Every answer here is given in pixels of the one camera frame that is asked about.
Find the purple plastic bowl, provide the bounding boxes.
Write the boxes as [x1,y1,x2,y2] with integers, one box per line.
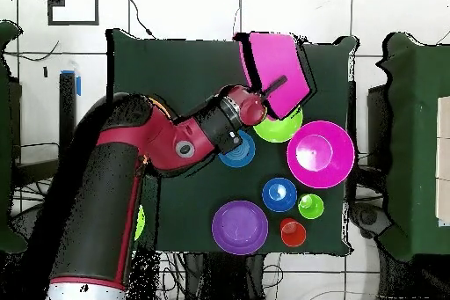
[211,200,269,256]

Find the orange plastic cup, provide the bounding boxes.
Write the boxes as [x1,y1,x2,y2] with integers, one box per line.
[279,217,308,248]

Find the dark blue plastic bowl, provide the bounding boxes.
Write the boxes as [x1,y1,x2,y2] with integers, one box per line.
[261,177,299,214]

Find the black floor cable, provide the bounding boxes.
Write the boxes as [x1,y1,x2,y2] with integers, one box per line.
[122,0,156,39]

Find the black pedestal leg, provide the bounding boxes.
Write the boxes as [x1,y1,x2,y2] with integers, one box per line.
[349,202,393,241]

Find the beige boxes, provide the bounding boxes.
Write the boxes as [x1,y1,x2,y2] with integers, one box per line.
[435,95,450,227]

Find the black upright post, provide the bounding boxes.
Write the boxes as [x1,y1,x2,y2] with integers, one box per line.
[58,70,78,162]

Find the green plastic bowl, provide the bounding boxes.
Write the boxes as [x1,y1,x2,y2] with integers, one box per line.
[134,204,146,242]
[252,104,304,143]

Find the green plastic cup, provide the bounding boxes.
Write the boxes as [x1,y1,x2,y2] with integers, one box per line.
[297,193,325,221]

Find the dark green table cloth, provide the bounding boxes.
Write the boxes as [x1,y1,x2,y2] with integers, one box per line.
[105,27,360,257]

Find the green cloth side table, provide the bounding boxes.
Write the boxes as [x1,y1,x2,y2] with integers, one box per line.
[0,19,27,253]
[375,31,450,262]

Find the light blue plastic bowl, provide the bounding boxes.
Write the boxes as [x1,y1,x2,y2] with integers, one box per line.
[217,129,257,169]

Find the pink plastic bowl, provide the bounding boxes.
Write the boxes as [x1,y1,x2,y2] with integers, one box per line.
[233,31,317,121]
[286,120,356,189]

